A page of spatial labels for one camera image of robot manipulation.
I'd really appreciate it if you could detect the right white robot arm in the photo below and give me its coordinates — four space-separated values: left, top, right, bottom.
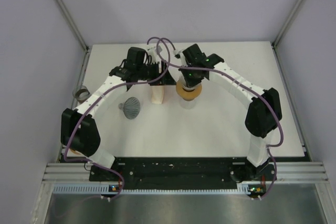
174 44 284 180

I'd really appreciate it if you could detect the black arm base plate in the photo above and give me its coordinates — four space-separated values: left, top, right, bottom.
89 157 277 190

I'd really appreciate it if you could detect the aluminium front rail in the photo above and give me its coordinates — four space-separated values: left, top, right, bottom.
42 162 329 184

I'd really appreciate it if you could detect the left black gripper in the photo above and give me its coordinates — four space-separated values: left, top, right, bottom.
136 60 176 86

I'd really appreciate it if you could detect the left aluminium frame post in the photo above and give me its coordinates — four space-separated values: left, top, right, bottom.
54 0 89 51

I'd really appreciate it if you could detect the grey slotted cable duct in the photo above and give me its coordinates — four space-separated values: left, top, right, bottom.
54 181 263 195

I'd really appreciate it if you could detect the aluminium frame post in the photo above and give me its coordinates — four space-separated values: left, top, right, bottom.
54 0 89 51
271 0 307 50

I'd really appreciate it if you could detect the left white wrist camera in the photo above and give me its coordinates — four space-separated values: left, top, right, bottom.
147 46 162 58

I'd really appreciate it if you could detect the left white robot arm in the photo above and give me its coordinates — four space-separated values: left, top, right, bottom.
60 45 176 180

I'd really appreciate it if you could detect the purple cable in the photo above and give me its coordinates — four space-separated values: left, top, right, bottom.
64 36 171 204
156 37 285 201

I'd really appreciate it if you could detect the right aluminium frame post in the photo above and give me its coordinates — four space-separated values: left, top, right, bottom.
271 0 307 50

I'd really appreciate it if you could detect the orange coffee filter box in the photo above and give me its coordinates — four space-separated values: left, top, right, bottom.
151 86 164 104

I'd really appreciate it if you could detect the ribbed grey glass dripper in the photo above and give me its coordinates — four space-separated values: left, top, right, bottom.
119 97 141 120

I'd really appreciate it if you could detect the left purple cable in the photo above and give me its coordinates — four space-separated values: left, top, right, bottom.
64 36 171 204

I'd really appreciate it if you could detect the white paper coffee filter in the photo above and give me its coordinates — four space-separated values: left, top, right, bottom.
176 75 196 92

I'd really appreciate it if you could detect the grey glass carafe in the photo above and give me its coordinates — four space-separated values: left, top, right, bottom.
72 85 91 103

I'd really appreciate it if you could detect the wooden dripper ring stand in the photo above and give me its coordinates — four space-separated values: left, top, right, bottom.
176 81 202 101

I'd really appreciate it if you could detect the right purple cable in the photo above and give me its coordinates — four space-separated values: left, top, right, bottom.
156 37 285 201

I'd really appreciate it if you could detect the glass carafe with brown band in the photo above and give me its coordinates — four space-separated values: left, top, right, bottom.
179 98 196 109

